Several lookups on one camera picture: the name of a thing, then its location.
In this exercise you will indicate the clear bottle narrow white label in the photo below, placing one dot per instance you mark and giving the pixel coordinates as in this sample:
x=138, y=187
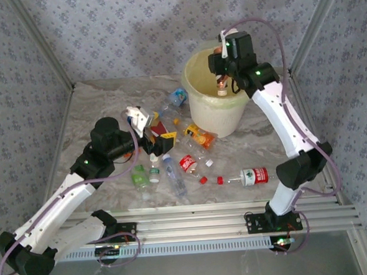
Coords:
x=154, y=158

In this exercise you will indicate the brown bottle red yellow label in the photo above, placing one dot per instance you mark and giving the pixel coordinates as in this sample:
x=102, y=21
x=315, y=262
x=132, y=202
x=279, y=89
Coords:
x=159, y=128

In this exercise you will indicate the copper label bottle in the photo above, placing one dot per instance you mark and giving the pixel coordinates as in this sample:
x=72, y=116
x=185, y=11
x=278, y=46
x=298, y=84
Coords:
x=221, y=85

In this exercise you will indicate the orange label clear bottle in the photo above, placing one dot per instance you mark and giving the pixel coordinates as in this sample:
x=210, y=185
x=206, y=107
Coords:
x=128, y=153

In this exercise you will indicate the clear bottle orange cap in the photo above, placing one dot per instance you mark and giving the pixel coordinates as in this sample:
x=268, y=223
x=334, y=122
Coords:
x=176, y=121

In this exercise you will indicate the red cola label bottle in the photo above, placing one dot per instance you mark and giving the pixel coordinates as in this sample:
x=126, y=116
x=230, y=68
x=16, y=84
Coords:
x=188, y=163

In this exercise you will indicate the small bottle green band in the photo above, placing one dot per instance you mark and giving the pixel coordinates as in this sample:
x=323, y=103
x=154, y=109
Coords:
x=154, y=176

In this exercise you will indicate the blue tinted water bottle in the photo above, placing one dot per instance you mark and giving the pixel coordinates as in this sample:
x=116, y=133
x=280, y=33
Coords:
x=173, y=175

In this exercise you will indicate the orange juice bottle yellow label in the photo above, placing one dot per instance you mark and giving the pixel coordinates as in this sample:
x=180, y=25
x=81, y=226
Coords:
x=199, y=138

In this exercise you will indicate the green label clear bottle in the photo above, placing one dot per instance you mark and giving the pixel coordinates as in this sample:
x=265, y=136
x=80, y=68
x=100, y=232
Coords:
x=138, y=177

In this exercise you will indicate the blue label white cap bottle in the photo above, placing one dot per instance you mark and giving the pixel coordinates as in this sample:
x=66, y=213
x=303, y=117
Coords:
x=130, y=110

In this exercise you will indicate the clear bottle colourful blue label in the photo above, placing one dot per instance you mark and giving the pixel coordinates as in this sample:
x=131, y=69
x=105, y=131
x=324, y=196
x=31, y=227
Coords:
x=178, y=97

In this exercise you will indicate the clear bottle white cap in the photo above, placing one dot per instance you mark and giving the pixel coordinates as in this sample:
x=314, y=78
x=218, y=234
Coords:
x=208, y=163

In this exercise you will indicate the red white green label bottle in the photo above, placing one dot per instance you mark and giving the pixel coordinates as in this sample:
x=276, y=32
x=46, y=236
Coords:
x=256, y=176

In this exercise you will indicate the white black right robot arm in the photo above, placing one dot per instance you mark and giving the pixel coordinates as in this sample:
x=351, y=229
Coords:
x=282, y=122

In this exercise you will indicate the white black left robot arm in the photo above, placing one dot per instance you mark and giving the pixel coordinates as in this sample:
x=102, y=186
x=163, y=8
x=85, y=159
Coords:
x=51, y=211

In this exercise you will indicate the white waste bin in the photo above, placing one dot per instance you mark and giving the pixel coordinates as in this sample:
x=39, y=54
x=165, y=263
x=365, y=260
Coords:
x=198, y=77

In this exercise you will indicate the black circuit board with LED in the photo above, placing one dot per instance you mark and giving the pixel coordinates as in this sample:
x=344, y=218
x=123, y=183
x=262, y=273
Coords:
x=282, y=245
x=108, y=254

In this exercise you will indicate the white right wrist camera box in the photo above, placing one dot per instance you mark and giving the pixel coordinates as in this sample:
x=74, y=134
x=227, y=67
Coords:
x=226, y=44

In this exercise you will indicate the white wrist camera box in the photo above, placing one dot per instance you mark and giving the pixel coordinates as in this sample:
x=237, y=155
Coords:
x=226, y=44
x=138, y=118

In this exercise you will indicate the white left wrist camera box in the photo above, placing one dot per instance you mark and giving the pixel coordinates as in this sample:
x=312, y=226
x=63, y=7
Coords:
x=138, y=118

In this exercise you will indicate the aluminium frame post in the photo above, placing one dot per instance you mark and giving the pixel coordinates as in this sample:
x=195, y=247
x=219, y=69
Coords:
x=316, y=26
x=42, y=43

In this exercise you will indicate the aluminium mounting rail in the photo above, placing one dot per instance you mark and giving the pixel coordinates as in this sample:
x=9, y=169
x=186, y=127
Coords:
x=192, y=224

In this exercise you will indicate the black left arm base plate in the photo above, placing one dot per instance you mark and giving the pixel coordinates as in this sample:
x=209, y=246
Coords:
x=120, y=233

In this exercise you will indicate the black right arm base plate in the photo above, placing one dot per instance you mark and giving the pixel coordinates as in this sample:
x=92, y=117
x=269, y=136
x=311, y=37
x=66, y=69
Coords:
x=257, y=223

